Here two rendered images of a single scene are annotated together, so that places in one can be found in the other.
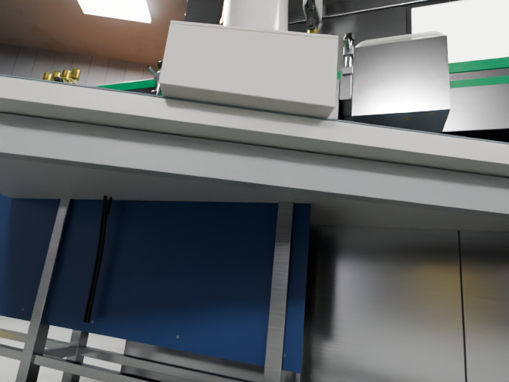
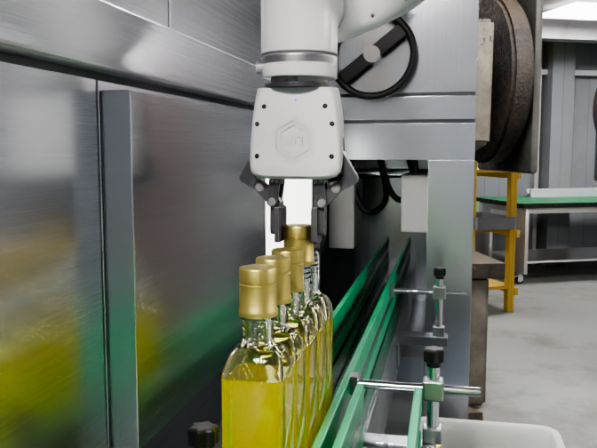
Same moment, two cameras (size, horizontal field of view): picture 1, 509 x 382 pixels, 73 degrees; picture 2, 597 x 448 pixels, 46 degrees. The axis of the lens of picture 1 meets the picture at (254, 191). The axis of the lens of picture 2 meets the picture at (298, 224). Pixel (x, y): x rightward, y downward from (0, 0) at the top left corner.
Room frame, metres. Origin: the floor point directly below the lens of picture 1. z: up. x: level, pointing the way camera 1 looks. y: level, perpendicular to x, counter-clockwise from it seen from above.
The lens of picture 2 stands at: (1.11, 0.65, 1.44)
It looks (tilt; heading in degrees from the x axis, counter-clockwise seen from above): 6 degrees down; 261
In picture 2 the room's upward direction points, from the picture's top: straight up
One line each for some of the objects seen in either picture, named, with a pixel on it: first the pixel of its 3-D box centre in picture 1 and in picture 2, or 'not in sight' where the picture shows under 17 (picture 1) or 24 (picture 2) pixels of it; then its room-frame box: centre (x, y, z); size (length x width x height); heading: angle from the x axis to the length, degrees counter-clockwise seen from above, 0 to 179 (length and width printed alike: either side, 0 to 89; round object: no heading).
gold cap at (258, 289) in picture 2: not in sight; (258, 291); (1.05, 0.02, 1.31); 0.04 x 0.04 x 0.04
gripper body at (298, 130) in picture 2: (313, 1); (298, 127); (0.98, -0.14, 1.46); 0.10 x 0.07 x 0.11; 159
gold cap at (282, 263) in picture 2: not in sight; (273, 279); (1.03, -0.03, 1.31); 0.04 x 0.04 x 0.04
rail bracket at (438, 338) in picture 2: not in sight; (427, 317); (0.58, -0.82, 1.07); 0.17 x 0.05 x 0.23; 159
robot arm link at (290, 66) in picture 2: not in sight; (297, 70); (0.99, -0.14, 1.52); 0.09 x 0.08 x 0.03; 159
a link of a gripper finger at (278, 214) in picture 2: not in sight; (270, 211); (1.01, -0.15, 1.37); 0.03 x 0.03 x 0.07; 69
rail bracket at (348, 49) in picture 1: (349, 61); (414, 393); (0.82, -0.22, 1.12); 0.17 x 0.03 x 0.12; 159
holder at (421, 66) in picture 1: (395, 110); not in sight; (0.71, -0.30, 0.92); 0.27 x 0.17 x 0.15; 159
